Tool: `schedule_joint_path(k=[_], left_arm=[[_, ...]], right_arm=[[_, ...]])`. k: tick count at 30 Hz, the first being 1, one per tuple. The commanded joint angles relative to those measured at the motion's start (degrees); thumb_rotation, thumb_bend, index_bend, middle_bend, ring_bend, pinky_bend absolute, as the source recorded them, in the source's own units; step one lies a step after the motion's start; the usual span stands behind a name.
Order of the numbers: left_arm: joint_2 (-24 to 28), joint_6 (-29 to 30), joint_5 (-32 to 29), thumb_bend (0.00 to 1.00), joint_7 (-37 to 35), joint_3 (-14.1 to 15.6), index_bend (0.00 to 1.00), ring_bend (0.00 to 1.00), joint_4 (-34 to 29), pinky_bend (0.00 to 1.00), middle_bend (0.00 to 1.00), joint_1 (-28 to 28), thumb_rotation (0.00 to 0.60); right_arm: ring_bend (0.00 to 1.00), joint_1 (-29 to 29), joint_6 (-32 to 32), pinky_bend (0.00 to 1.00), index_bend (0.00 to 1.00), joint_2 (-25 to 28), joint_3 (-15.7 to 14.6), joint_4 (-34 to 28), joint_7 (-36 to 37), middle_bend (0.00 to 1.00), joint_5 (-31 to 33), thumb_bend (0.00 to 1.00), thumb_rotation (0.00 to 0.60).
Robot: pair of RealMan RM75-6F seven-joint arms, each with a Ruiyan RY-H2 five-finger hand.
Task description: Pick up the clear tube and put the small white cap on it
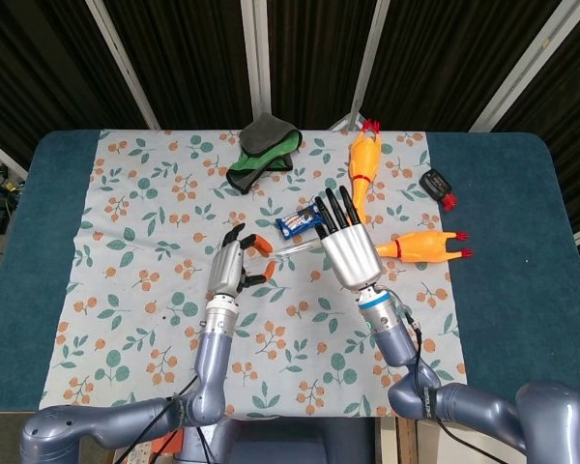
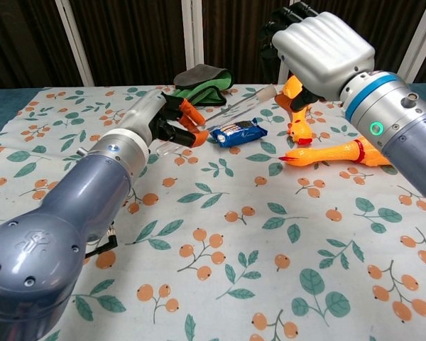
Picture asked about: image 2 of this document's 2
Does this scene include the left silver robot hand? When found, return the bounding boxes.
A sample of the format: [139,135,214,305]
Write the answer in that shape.
[118,89,211,156]

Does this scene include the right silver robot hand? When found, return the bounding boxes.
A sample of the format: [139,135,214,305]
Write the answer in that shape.
[256,0,377,112]

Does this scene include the transparent glass test tube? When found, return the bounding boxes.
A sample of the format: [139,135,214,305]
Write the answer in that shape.
[148,83,276,158]

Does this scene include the green and grey cloth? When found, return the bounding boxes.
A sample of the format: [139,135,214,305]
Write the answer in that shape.
[159,63,234,107]

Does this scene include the small yellow rubber chicken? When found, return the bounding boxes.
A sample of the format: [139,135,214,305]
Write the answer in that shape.
[281,73,315,146]

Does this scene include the blue cookie packet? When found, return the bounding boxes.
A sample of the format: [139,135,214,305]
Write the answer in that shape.
[208,117,269,149]

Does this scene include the large yellow rubber chicken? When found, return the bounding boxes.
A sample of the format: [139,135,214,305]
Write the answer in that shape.
[278,137,392,169]

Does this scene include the floral fruit-print tablecloth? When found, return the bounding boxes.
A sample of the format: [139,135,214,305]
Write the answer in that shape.
[0,84,426,341]

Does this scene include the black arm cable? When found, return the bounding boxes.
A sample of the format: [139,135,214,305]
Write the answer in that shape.
[84,220,119,261]

